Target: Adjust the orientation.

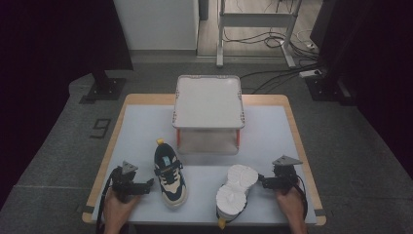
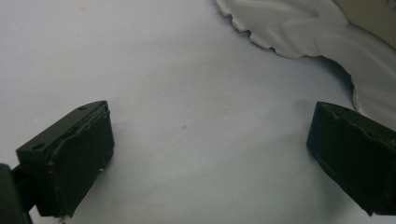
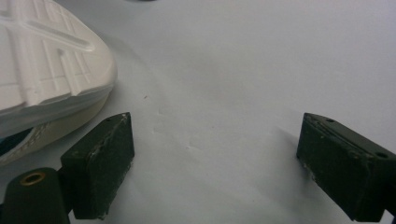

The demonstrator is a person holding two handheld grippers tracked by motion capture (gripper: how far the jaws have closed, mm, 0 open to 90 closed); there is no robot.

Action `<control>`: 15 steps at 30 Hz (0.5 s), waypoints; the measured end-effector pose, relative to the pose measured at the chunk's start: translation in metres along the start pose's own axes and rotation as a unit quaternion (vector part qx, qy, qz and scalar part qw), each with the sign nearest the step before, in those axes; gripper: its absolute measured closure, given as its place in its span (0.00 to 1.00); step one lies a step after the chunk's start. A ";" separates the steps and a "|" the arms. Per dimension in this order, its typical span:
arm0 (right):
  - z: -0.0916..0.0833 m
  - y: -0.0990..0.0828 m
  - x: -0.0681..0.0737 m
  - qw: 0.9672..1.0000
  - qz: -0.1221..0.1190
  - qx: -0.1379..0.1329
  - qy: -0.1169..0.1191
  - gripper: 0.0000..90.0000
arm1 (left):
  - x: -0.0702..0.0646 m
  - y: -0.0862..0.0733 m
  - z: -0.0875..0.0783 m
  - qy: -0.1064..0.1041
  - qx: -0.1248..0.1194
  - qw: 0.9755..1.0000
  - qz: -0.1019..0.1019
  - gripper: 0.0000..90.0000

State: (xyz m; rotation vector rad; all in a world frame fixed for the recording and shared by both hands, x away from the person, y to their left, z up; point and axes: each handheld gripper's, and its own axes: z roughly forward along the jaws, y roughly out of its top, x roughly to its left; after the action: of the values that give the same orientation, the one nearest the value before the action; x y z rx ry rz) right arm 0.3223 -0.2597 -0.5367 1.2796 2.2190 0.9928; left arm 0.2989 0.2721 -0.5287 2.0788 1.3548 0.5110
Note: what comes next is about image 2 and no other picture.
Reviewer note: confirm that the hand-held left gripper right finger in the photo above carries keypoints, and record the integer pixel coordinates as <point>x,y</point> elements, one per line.
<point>355,155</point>

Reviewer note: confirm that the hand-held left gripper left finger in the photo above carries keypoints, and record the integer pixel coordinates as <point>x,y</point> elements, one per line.
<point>77,155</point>

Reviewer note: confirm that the white table mat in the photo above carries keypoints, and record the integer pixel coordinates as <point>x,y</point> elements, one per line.
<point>186,77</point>

